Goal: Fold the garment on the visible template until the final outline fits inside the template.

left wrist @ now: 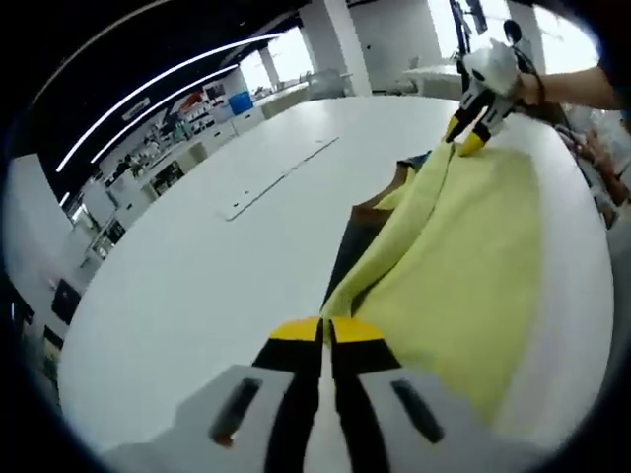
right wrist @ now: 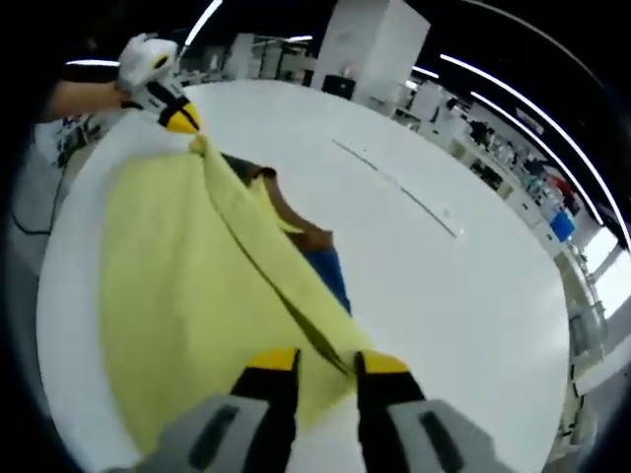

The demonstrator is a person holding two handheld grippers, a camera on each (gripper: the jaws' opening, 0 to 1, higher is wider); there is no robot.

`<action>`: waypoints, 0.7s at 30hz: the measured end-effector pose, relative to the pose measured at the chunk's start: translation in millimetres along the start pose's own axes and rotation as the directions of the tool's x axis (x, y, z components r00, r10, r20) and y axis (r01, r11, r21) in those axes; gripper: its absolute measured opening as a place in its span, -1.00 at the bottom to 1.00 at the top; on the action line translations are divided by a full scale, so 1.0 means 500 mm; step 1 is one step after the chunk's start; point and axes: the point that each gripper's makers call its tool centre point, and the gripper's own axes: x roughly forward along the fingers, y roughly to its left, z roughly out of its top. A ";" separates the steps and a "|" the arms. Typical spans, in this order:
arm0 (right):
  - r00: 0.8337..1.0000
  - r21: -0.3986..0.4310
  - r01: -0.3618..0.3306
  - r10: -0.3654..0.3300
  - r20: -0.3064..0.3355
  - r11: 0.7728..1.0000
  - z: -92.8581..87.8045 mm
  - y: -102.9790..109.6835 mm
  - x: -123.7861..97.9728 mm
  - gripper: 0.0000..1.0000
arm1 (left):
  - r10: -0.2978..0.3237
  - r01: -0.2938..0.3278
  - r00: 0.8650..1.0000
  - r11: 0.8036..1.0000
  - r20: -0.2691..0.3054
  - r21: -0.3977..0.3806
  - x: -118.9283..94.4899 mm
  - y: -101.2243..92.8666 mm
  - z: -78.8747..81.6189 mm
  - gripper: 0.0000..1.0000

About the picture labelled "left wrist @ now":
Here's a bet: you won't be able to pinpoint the black light stand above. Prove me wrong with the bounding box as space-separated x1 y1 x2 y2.
448 0 489 51

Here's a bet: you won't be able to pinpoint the white flat table panel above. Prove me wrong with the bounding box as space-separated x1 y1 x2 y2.
215 136 342 224

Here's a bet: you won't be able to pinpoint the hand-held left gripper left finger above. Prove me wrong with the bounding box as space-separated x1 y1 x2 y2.
167 317 324 473

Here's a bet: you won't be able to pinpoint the person's right hand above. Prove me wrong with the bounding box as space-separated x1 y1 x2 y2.
514 72 547 107

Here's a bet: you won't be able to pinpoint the black cabinet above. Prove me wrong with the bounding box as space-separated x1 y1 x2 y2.
51 279 81 327

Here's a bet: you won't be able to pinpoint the red black wall poster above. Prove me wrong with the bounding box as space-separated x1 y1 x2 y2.
176 83 229 110

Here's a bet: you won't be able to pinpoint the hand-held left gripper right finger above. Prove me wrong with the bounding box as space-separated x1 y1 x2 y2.
327 318 514 473

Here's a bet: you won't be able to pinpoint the white side table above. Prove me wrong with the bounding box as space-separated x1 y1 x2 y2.
401 63 467 96

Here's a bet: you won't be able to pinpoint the long curved ceiling light strip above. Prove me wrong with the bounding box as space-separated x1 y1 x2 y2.
54 34 278 174

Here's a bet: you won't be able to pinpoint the short curved ceiling light strip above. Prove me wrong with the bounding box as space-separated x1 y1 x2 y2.
91 65 239 165

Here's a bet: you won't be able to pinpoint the white counter cabinets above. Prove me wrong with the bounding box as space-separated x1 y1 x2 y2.
83 101 267 247

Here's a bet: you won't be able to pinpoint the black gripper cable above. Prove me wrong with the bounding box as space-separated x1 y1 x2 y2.
501 18 544 83

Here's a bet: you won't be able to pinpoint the yellow blue grey garment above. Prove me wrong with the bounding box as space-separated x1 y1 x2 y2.
319 144 549 431

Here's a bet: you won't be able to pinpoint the blue storage box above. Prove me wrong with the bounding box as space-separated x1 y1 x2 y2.
228 91 255 116

